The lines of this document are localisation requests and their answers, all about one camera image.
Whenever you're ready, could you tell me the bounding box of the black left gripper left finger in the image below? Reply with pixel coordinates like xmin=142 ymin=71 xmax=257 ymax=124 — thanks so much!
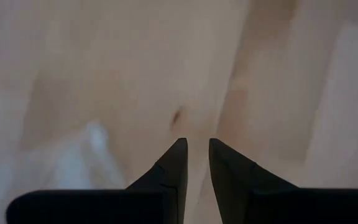
xmin=6 ymin=138 xmax=188 ymax=224

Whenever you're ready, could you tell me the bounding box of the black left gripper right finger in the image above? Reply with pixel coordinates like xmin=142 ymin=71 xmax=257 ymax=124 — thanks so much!
xmin=209 ymin=138 xmax=358 ymax=224

